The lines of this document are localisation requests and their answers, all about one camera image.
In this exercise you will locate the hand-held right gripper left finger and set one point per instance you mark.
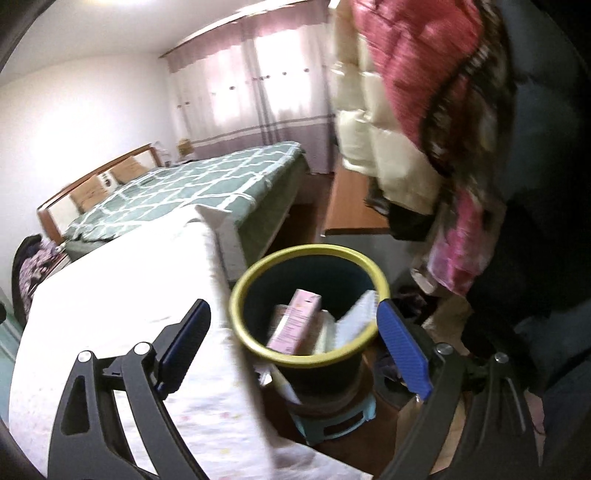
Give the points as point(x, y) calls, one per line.
point(182, 350)

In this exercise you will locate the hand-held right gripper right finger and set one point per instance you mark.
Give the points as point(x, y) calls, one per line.
point(404, 346)

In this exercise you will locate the yellow rimmed dark trash bin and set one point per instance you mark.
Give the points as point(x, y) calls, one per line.
point(261, 300)

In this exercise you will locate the pink carton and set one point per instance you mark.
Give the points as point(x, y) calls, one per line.
point(295, 323)

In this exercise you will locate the table with floral cloth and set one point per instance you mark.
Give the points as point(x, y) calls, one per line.
point(138, 277)

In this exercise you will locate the teal plastic stool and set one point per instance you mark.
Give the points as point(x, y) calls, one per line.
point(341, 422)

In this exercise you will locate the pink floral garment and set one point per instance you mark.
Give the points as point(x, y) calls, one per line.
point(461, 249)

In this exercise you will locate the wooden desk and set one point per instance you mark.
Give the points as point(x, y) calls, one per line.
point(351, 207)

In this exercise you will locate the wooden bed with headboard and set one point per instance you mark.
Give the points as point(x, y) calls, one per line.
point(268, 217)

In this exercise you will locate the purple floral garment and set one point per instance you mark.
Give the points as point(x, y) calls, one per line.
point(39, 267)

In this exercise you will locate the green checkered quilt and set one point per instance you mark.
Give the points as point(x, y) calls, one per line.
point(184, 184)

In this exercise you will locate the clothes pile on nightstand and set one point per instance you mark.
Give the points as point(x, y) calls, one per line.
point(17, 281)

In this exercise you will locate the tan pillow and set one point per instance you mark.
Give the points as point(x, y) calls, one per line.
point(87, 194)
point(129, 170)

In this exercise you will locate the tan bedside box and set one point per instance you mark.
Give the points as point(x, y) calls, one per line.
point(184, 147)

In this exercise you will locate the cream puffer jacket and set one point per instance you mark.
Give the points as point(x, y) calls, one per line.
point(369, 138)

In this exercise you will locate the dark navy coat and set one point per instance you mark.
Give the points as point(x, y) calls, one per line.
point(545, 184)

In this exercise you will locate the leopard print scarf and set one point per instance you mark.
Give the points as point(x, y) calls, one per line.
point(461, 124)

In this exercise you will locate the pink and white curtain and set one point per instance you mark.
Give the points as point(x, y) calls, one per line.
point(254, 92)

